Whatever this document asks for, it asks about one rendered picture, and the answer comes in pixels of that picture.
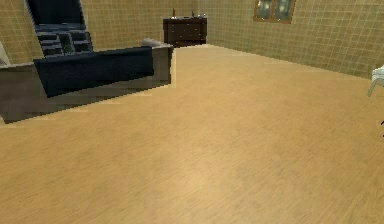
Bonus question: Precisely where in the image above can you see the white chair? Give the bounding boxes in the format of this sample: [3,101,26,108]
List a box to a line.
[367,64,384,98]

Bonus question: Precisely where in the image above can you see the dark blue blanket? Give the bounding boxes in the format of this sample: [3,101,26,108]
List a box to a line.
[33,46,155,99]

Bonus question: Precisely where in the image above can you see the dark brown chest of drawers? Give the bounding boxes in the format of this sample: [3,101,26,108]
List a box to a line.
[162,16,208,49]

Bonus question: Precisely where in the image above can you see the grey pillow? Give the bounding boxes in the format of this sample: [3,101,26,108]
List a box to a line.
[140,37,165,48]

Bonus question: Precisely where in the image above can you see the wooden framed window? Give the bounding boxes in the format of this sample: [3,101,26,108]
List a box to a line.
[252,0,297,25]

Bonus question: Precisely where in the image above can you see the dark blue shelf unit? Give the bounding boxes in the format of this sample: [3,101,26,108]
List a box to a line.
[25,0,94,58]

